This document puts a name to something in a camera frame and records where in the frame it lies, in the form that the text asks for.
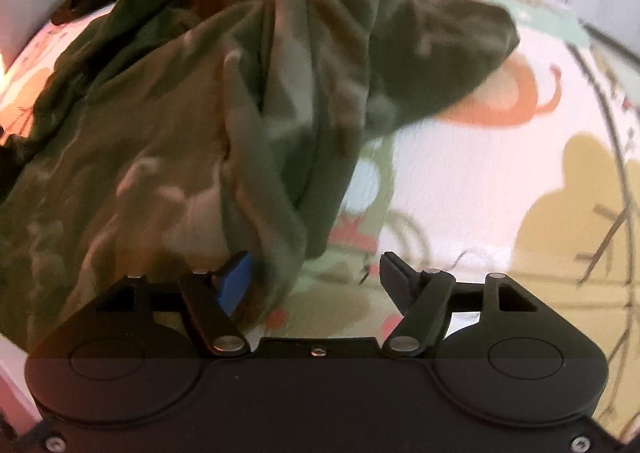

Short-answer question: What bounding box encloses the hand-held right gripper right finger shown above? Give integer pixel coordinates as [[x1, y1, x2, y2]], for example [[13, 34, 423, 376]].
[[380, 252, 553, 359]]

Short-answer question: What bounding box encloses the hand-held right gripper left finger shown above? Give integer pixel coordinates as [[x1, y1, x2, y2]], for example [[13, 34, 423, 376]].
[[95, 250, 253, 359]]

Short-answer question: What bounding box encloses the olive green garment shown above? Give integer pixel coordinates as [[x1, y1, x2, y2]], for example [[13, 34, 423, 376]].
[[0, 0, 522, 354]]

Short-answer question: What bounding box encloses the printed play mat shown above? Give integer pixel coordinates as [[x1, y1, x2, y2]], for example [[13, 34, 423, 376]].
[[0, 0, 640, 440]]

